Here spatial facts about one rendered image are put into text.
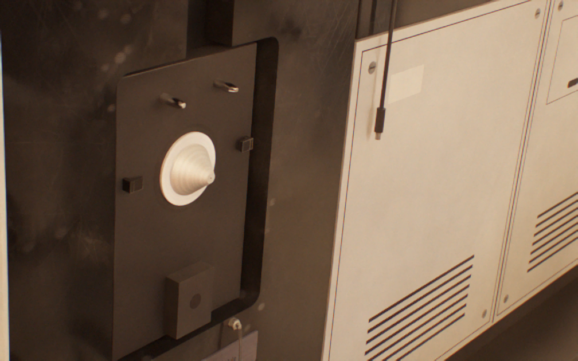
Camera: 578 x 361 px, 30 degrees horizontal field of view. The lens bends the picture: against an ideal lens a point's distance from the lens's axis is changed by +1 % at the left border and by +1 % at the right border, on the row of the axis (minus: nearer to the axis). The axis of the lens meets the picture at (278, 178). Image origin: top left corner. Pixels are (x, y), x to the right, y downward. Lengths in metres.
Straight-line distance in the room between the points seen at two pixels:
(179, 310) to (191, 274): 0.03
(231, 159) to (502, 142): 0.50
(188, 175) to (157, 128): 0.05
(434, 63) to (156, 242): 0.40
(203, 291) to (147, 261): 0.07
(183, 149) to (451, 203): 0.49
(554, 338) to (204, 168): 0.90
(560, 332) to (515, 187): 0.33
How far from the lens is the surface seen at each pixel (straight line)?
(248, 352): 1.01
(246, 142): 0.90
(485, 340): 1.58
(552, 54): 1.38
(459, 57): 1.17
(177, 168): 0.85
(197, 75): 0.84
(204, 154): 0.86
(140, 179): 0.82
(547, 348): 1.61
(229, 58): 0.87
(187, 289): 0.90
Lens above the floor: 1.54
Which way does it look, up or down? 23 degrees down
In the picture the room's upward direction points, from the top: 5 degrees clockwise
